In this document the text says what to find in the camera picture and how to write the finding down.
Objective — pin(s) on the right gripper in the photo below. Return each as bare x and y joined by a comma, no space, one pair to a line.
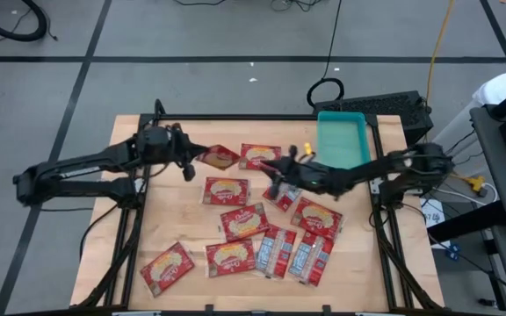
290,173

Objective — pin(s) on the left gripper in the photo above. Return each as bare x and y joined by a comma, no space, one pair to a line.
182,155

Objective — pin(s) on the red Orville popcorn bag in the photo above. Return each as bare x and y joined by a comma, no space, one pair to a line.
244,221
317,218
311,259
276,251
220,157
226,191
230,257
167,268
289,197
259,156

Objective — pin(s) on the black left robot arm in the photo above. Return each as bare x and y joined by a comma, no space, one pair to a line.
103,158

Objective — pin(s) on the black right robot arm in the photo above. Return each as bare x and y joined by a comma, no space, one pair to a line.
380,169

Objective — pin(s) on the small yellow object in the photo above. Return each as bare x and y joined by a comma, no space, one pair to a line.
308,148

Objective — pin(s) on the teal plastic basket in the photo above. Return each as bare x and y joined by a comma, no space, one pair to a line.
343,140

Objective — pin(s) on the black perforated equipment box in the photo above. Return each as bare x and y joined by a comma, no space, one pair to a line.
376,105

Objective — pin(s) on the white paper sheet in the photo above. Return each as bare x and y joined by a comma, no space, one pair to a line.
433,219

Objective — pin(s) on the small blue connector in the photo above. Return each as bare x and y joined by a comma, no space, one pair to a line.
453,251

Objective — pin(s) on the white lined bin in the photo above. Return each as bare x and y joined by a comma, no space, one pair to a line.
499,88

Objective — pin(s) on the black metal table frame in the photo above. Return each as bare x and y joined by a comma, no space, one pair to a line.
235,117

